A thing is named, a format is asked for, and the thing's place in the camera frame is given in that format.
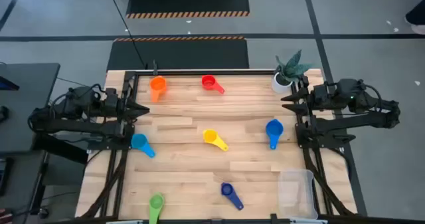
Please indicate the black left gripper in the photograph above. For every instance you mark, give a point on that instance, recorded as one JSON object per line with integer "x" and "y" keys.
{"x": 123, "y": 112}

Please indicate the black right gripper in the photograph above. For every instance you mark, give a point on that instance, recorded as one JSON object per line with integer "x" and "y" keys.
{"x": 312, "y": 107}

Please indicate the light blue measuring cup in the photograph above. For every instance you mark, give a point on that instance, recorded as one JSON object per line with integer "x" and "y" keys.
{"x": 139, "y": 141}

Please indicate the medium blue measuring cup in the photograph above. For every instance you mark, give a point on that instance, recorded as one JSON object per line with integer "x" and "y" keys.
{"x": 274, "y": 128}

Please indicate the orange measuring cup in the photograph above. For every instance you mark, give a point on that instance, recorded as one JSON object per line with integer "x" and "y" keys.
{"x": 158, "y": 83}

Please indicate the red measuring cup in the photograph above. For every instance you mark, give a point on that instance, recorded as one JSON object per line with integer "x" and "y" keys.
{"x": 208, "y": 81}

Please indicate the yellow measuring cup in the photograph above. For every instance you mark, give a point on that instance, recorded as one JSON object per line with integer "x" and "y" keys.
{"x": 210, "y": 136}

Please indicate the green measuring cup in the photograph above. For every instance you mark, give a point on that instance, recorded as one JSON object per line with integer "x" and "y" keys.
{"x": 156, "y": 201}

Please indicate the dark navy measuring cup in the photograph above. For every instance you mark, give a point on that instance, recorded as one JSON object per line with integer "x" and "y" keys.
{"x": 227, "y": 189}

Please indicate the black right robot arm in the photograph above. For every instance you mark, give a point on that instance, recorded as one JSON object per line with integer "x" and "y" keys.
{"x": 358, "y": 119}

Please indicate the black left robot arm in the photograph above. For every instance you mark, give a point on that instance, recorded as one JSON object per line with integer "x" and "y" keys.
{"x": 83, "y": 127}

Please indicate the clear plastic basket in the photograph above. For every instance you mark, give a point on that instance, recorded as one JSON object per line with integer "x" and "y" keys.
{"x": 297, "y": 194}

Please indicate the white plant pot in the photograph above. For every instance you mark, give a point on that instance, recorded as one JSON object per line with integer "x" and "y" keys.
{"x": 279, "y": 86}

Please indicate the green snake plant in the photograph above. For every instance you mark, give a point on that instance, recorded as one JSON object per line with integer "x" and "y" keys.
{"x": 293, "y": 67}

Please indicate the black striped-edge floor mat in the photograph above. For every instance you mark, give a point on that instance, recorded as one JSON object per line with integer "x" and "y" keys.
{"x": 187, "y": 1}
{"x": 179, "y": 54}

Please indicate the black desk leg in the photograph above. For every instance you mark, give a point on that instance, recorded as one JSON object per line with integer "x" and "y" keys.
{"x": 63, "y": 151}

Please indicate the grey desk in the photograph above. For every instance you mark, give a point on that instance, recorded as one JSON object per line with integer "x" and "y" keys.
{"x": 20, "y": 131}

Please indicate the round caster wheel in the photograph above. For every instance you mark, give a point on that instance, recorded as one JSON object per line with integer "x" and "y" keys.
{"x": 43, "y": 213}

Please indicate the person's foot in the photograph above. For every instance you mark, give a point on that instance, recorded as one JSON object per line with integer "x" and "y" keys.
{"x": 416, "y": 18}

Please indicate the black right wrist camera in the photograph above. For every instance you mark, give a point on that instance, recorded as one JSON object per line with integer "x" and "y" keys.
{"x": 321, "y": 91}

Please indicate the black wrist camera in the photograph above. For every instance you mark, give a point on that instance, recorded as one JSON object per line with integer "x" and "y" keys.
{"x": 111, "y": 94}
{"x": 321, "y": 91}

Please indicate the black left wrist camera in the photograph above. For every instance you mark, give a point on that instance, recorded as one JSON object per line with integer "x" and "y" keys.
{"x": 111, "y": 94}

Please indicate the silver aluminium bracket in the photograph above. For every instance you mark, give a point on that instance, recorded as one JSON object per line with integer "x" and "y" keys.
{"x": 308, "y": 221}
{"x": 124, "y": 222}

